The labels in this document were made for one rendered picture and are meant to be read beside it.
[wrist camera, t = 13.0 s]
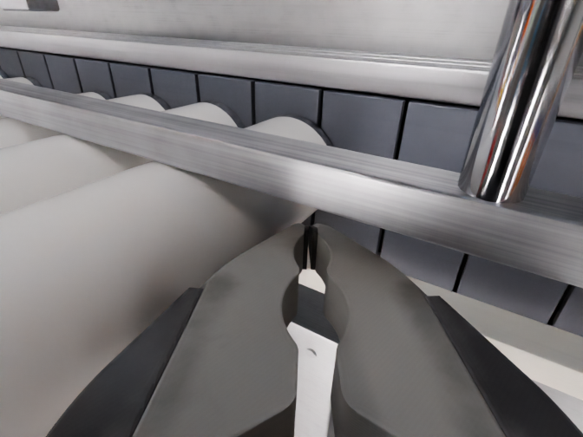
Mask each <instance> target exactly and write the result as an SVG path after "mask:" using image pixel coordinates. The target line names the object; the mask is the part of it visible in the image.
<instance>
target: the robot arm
mask: <svg viewBox="0 0 583 437"><path fill-rule="evenodd" d="M308 245H309V254H310V263H311V270H315V271H316V273H317V274H318V275H319V276H320V277H321V279H322V280H323V282H324V285H325V292H324V309H323V313H324V316H325V318H326V319H327V320H328V321H329V322H330V324H331V325H332V327H333V328H334V330H335V331H336V332H337V335H338V338H339V341H340V343H339V344H338V346H337V351H336V358H335V365H334V371H333V378H332V385H331V412H332V419H333V427H334V434H335V437H583V433H582V432H581V431H580V430H579V429H578V428H577V426H576V425H575V424H574V423H573V422H572V421H571V420H570V418H569V417H568V416H567V415H566V414H565V413H564V412H563V411H562V410H561V409H560V408H559V406H558V405H557V404H556V403H555V402H554V401H553V400H552V399H551V398H550V397H549V396H548V395H547V394H546V393H545V392H544V391H543V390H542V389H541V388H540V387H539V386H537V385H536V384H535V383H534V382H533V381H532V380H531V379H530V378H529V377H528V376H527V375H525V374H524V373H523V372H522V371H521V370H520V369H519V368H518V367H517V366H516V365H514V364H513V363H512V362H511V361H510V360H509V359H508V358H507V357H506V356H505V355H503V354H502V353H501V352H500V350H498V349H497V348H496V347H495V346H494V345H493V344H492V343H491V342H490V341H489V340H488V339H487V338H486V337H484V336H483V335H482V334H481V333H480V332H479V331H478V330H477V329H476V328H474V327H473V326H472V325H471V324H470V323H469V322H468V321H467V320H466V319H465V318H463V317H462V316H461V315H460V314H459V313H458V312H457V311H456V310H454V309H453V308H452V307H451V306H450V305H449V304H448V303H447V302H446V301H445V300H443V299H442V298H441V297H440V296H427V295H426V294H425V293H424V292H423V291H422V290H421V289H420V288H419V287H418V286H417V285H416V284H414V283H413V282H412V281H411V280H410V279H409V278H408V277H406V276H405V275H404V274H403V273H402V272H400V271H399V270H398V269H397V268H396V267H395V266H393V265H392V264H390V263H389V262H387V261H386V260H384V259H383V258H381V257H379V256H378V255H377V254H375V253H374V252H372V251H370V250H368V249H366V248H365V247H363V246H361V245H360V244H358V243H356V242H355V241H353V240H351V239H350V238H347V237H346V236H345V235H343V234H342V233H340V232H338V231H336V230H334V229H333V228H331V227H329V226H328V225H322V224H315V225H303V224H300V223H295V224H293V225H290V226H288V227H287V228H285V229H284V230H282V231H281V232H278V233H276V234H275V235H273V236H271V237H269V238H268V239H266V240H264V241H263V242H261V243H259V244H257V245H255V246H253V247H252V248H251V249H249V250H247V251H245V252H243V253H241V254H240V255H238V256H237V257H236V258H234V259H232V260H231V261H229V262H228V263H227V264H225V265H224V266H222V267H221V268H220V269H219V270H218V271H216V272H215V273H214V274H213V275H212V276H211V277H210V278H209V279H208V280H207V281H206V282H205V283H204V284H203V285H202V286H200V287H199V288H190V287H189V288H188V289H187V290H186V291H185V292H184V293H183V294H182V295H181V296H180V297H179V298H178V299H177V300H175V301H174V302H173V303H172V304H171V305H170V306H169V307H168V308H167V309H166V310H165V311H164V312H163V313H162V314H160V315H159V316H158V317H157V318H156V319H155V320H154V321H153V322H152V323H151V324H150V325H149V326H148V327H147V328H146V329H144V330H143V331H142V332H141V333H140V334H139V335H138V336H137V337H136V338H135V339H134V340H133V341H132V342H131V343H130V344H129V345H128V346H127V347H126V348H125V349H124V350H123V351H122V352H121V353H120V354H119V355H118V356H117V357H115V358H114V359H113V360H112V361H111V362H110V363H109V364H108V365H107V366H106V367H105V368H104V369H103V370H102V371H101V372H100V373H99V374H98V375H97V376H96V377H95V378H94V379H93V380H92V381H91V382H90V383H89V384H88V385H87V386H86V388H85V389H84V390H83V391H82V392H81V393H80V394H79V395H78V396H77V397H76V398H75V399H74V400H73V402H72V403H71V404H70V405H69V407H68V408H67V409H66V410H65V412H64V413H63V414H62V416H61V417H60V418H59V419H58V421H57V422H56V424H55V425H54V426H53V427H52V428H51V429H50V431H49V433H48V434H47V435H46V437H294V435H295V419H296V402H297V385H298V345H297V344H296V343H295V341H294V340H293V339H292V337H291V335H290V334H289V332H288V330H287V327H288V325H289V324H290V322H291V321H292V320H293V319H294V317H295V316H296V315H297V313H298V279H299V274H300V273H301V272H302V270H306V269H307V254H308Z"/></svg>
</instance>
